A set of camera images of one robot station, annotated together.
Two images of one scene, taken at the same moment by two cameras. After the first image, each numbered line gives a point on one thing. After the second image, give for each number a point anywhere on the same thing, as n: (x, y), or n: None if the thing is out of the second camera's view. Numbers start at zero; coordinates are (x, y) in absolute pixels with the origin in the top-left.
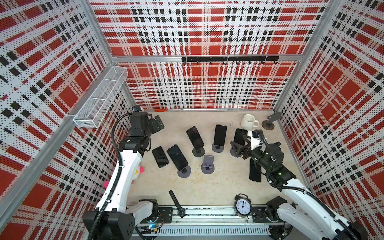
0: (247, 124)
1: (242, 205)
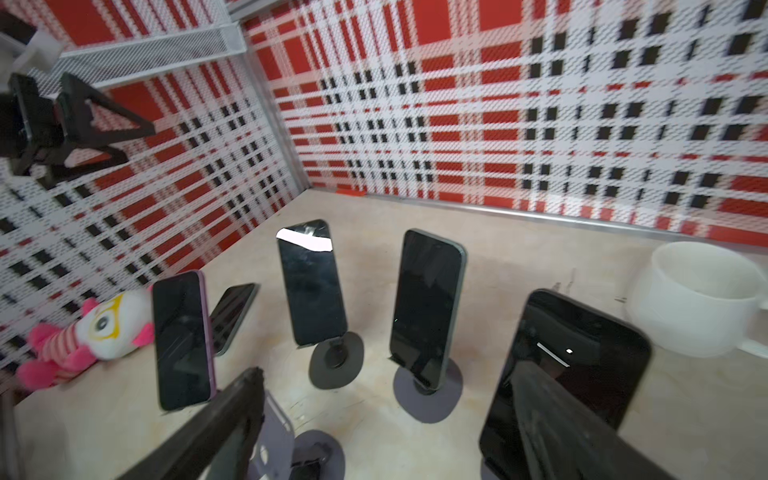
0: (700, 300)
1: None
